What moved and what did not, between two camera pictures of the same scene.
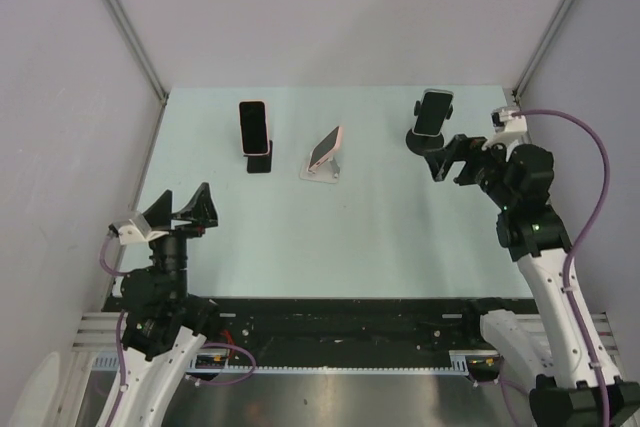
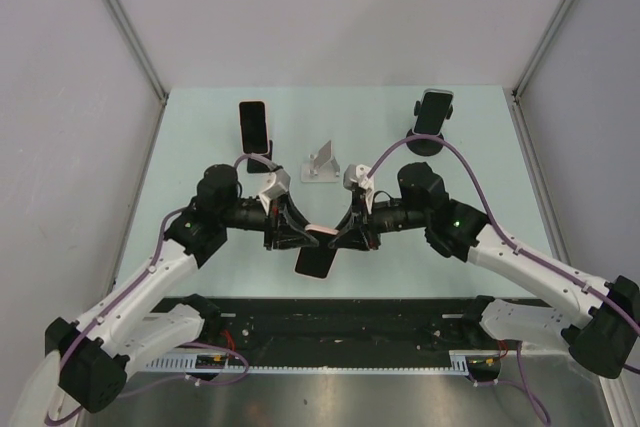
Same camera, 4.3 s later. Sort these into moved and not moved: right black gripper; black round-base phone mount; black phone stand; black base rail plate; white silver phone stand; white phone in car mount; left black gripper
Moved: right black gripper; left black gripper
Not moved: black round-base phone mount; white silver phone stand; white phone in car mount; black base rail plate; black phone stand
